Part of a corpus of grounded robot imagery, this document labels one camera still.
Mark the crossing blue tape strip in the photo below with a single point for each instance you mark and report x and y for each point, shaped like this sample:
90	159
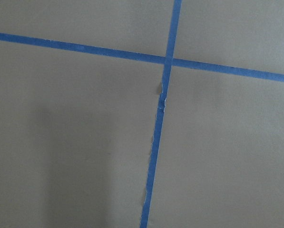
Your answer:
160	112

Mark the long blue tape strip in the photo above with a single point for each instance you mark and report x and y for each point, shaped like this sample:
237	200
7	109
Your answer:
140	57

